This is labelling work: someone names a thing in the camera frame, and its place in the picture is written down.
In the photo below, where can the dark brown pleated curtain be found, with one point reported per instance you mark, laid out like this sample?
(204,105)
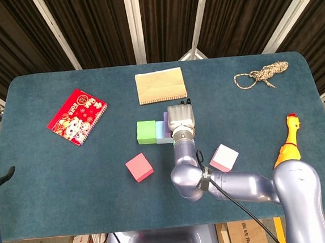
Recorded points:
(100,27)

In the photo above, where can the teal felt table cover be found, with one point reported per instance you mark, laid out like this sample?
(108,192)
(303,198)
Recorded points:
(101,206)

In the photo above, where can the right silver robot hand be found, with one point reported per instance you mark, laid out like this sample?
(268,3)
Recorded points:
(181,117)

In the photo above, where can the green foam cube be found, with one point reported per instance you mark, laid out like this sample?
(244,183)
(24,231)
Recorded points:
(146,132)

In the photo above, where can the brown printed cardboard box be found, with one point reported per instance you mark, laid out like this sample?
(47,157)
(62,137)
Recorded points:
(244,239)

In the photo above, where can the yellow rubber chicken toy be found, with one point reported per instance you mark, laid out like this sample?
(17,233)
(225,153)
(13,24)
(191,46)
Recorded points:
(291,144)

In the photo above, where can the pink foam cube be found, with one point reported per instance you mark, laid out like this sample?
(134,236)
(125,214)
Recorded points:
(225,157)

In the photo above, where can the light blue foam cube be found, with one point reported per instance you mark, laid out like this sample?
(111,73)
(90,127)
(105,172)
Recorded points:
(160,133)

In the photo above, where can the red spiral notebook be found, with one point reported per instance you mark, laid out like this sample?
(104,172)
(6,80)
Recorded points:
(73,112)

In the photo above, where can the pale yellow spiral notebook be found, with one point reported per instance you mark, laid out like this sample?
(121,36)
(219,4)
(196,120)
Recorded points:
(160,84)

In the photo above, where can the red foam cube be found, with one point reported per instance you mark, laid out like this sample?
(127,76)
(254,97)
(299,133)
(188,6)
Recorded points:
(139,169)

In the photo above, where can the white metal frame post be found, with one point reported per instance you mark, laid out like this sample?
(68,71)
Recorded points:
(134,24)
(292,10)
(56,31)
(200,10)

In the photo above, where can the purple foam cube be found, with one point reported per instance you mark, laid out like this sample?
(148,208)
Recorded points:
(166,127)

